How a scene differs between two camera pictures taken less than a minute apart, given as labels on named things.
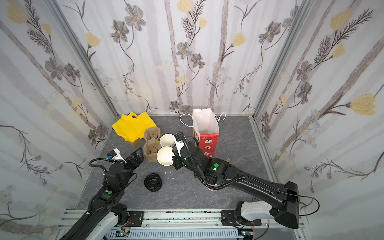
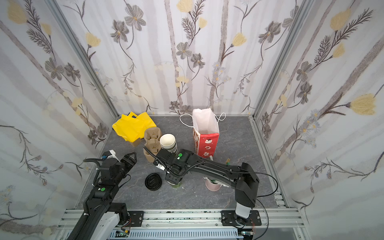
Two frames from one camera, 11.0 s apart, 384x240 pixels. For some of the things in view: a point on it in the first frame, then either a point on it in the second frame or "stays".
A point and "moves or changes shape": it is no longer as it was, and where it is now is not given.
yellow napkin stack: (132, 127) stays
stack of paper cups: (167, 139) stays
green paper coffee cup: (164, 156) moves or changes shape
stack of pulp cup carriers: (152, 147) stays
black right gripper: (177, 160) → (162, 156)
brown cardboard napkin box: (137, 142) stays
